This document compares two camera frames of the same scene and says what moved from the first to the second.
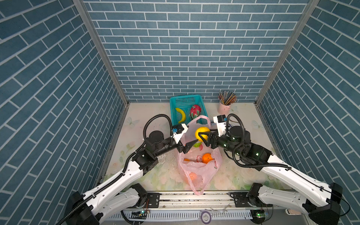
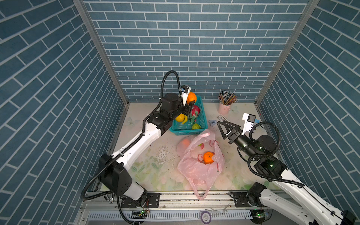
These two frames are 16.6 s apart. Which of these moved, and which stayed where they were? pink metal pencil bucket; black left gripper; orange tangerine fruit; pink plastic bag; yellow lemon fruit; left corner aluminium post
Moved: pink plastic bag; orange tangerine fruit; black left gripper; yellow lemon fruit
Stayed: left corner aluminium post; pink metal pencil bucket
